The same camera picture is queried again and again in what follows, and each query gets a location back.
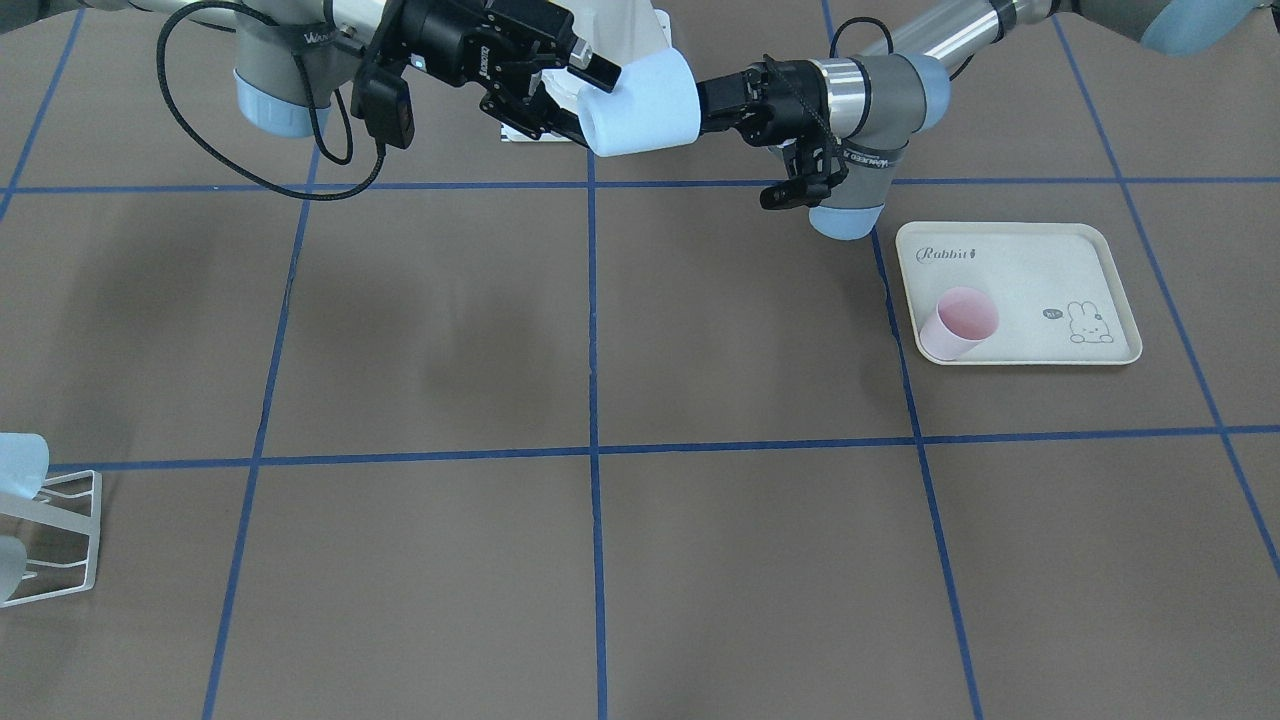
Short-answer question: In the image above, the cream serving tray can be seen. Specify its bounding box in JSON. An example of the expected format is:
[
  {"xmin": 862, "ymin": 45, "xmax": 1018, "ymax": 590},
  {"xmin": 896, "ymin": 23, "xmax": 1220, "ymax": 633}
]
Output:
[{"xmin": 895, "ymin": 222, "xmax": 1143, "ymax": 366}]

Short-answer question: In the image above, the light blue cup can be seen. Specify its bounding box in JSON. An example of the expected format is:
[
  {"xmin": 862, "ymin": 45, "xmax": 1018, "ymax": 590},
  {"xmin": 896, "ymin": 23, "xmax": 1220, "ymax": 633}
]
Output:
[{"xmin": 1, "ymin": 432, "xmax": 50, "ymax": 500}]

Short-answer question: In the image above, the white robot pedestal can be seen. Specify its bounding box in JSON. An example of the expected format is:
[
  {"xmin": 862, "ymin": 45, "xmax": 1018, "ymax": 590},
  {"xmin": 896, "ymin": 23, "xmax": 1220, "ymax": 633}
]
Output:
[{"xmin": 498, "ymin": 0, "xmax": 677, "ymax": 143}]

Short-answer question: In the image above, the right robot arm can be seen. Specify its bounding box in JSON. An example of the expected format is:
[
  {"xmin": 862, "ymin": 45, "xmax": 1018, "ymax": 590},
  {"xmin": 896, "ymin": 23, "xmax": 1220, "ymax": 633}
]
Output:
[{"xmin": 160, "ymin": 1, "xmax": 621, "ymax": 149}]

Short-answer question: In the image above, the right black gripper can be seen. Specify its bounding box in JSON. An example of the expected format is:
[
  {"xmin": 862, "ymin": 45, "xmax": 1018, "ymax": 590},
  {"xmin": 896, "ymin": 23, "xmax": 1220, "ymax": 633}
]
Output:
[{"xmin": 378, "ymin": 1, "xmax": 622, "ymax": 149}]

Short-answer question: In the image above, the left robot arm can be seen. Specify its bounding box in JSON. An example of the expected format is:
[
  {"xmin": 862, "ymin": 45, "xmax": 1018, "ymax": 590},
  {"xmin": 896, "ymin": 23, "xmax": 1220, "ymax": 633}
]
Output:
[{"xmin": 698, "ymin": 1, "xmax": 1262, "ymax": 241}]

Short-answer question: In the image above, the grey cup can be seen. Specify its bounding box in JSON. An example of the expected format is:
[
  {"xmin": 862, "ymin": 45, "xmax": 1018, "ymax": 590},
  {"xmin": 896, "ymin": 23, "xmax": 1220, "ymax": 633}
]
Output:
[{"xmin": 0, "ymin": 536, "xmax": 28, "ymax": 603}]

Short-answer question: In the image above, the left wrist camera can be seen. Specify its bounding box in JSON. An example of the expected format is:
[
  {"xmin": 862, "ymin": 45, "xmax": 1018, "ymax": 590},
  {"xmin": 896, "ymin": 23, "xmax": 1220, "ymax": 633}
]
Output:
[{"xmin": 759, "ymin": 138, "xmax": 849, "ymax": 211}]

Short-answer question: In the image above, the pink cup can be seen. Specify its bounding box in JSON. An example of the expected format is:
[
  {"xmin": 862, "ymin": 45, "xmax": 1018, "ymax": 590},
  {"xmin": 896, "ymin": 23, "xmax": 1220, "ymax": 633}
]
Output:
[{"xmin": 916, "ymin": 286, "xmax": 1001, "ymax": 363}]

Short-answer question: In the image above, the white wire cup rack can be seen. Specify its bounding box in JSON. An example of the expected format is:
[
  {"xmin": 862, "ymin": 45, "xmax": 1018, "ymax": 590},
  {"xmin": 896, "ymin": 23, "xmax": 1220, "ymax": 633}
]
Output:
[{"xmin": 1, "ymin": 470, "xmax": 104, "ymax": 609}]

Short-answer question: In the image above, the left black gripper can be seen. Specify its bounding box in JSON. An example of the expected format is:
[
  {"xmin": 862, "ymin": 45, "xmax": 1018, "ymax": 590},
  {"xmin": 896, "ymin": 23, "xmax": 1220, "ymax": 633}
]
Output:
[{"xmin": 696, "ymin": 59, "xmax": 833, "ymax": 147}]

